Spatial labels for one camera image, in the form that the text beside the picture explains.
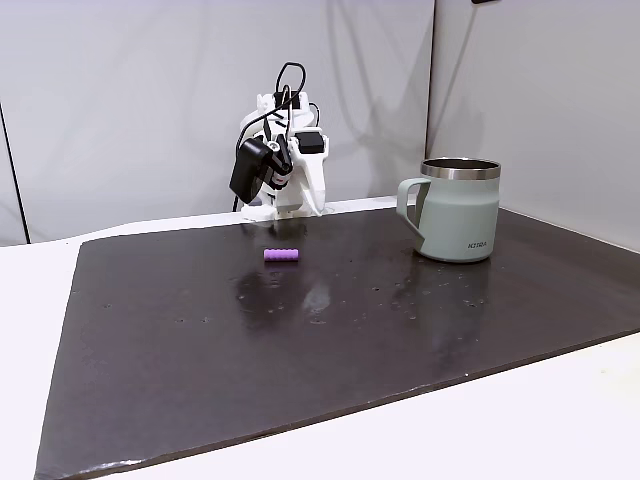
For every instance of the black table mat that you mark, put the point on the black table mat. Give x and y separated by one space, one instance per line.
280 340

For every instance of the purple ribbed pen grip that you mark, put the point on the purple ribbed pen grip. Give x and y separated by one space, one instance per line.
281 255

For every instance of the grey-green steel-rimmed mug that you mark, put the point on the grey-green steel-rimmed mug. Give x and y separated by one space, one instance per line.
457 220

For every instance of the black object on wall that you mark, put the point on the black object on wall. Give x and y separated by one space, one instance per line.
485 1

